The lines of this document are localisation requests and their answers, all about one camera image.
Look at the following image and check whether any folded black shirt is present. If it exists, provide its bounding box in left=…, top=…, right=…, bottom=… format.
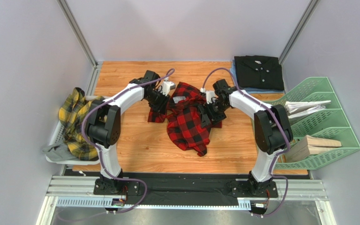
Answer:
left=234, top=55, right=285, bottom=91

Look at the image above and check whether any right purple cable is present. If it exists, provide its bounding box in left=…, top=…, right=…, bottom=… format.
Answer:
left=202, top=67, right=291, bottom=218

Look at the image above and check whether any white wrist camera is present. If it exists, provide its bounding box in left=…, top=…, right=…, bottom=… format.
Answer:
left=200, top=88, right=216, bottom=104
left=160, top=78, right=176, bottom=96

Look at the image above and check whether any red black plaid shirt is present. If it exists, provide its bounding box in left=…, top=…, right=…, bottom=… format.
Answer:
left=148, top=82, right=222, bottom=157

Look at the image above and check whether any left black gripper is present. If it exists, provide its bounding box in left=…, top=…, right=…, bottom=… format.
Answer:
left=144, top=89, right=170, bottom=115

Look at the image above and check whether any aluminium corner post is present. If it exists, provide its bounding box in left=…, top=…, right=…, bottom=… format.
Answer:
left=279, top=0, right=320, bottom=65
left=57, top=0, right=98, bottom=68

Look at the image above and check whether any left aluminium corner post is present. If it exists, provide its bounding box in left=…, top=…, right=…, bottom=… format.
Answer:
left=57, top=0, right=98, bottom=68

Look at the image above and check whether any white plastic basket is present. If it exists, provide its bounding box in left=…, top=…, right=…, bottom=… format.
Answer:
left=56, top=96, right=105, bottom=161

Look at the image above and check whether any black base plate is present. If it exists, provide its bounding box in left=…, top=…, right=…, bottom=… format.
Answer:
left=63, top=168, right=312, bottom=207

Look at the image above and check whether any right aluminium corner post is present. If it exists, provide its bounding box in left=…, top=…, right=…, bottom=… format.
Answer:
left=279, top=0, right=320, bottom=65

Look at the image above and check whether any wooden block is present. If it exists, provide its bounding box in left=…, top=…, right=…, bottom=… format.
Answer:
left=285, top=135, right=342, bottom=163

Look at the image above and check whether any green file organizer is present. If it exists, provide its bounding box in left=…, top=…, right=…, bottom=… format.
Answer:
left=268, top=77, right=360, bottom=170

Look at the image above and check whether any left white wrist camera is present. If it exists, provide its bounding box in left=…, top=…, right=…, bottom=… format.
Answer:
left=160, top=78, right=176, bottom=96

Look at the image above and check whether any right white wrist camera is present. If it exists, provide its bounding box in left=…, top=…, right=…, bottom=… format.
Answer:
left=200, top=88, right=216, bottom=104

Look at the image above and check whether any yellow plaid shirt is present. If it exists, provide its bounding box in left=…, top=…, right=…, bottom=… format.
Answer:
left=58, top=87, right=97, bottom=161

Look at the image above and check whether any grey shirt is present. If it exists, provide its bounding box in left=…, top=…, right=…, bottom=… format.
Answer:
left=42, top=142, right=77, bottom=162

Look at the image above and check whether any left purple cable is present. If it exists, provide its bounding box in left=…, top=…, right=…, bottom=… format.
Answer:
left=56, top=68, right=176, bottom=223

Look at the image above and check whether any purple cable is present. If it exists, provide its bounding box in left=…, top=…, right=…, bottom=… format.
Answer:
left=202, top=67, right=291, bottom=218
left=56, top=68, right=176, bottom=223

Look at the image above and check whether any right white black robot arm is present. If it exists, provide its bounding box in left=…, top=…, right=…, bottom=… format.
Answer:
left=198, top=79, right=293, bottom=196

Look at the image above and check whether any aluminium rail frame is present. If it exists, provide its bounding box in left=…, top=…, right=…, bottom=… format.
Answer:
left=37, top=174, right=336, bottom=225

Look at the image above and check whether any white paper stack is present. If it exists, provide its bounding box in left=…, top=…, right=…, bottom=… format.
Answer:
left=285, top=100, right=331, bottom=120

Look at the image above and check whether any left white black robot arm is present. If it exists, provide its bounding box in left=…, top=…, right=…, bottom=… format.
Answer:
left=82, top=69, right=175, bottom=195

